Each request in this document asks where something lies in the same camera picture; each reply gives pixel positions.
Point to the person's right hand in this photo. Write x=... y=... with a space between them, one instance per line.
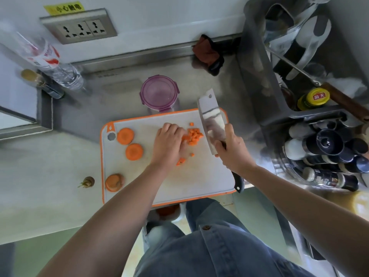
x=235 y=157

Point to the person's left hand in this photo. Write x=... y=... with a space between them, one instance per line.
x=167 y=150

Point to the pile of diced carrot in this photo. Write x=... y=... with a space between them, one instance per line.
x=193 y=135

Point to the purple lidded container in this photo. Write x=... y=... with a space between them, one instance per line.
x=159 y=92

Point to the brown carrot top stub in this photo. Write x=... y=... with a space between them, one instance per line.
x=87 y=182

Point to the person's left forearm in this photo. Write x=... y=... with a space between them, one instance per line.
x=106 y=233

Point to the person's right forearm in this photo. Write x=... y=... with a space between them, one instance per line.
x=305 y=213

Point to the white orange-rimmed cutting board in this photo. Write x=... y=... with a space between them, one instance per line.
x=201 y=178

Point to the clear round basin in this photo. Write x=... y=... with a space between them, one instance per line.
x=284 y=170

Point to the white waste bin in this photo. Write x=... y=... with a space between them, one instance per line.
x=182 y=212

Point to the blue denim trousers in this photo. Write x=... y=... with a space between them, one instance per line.
x=201 y=213

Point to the pale green cabinet front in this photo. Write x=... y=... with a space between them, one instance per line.
x=43 y=253
x=256 y=219

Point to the group of seasoning bottles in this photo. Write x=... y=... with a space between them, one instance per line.
x=325 y=141

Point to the blue denim shirt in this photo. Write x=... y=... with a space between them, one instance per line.
x=230 y=256

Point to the yellow-capped sauce bottle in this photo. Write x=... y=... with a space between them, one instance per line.
x=318 y=96

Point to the dark red cloth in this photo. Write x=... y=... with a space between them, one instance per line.
x=204 y=51

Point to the clear plastic water bottle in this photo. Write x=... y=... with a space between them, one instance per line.
x=69 y=77

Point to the small gold-capped bottle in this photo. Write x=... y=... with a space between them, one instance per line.
x=54 y=92

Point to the white and black bag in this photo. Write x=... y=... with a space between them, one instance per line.
x=308 y=40

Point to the yellow warning sticker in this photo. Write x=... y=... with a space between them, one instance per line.
x=64 y=8

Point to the grey wall socket panel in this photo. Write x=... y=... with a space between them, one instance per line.
x=80 y=27

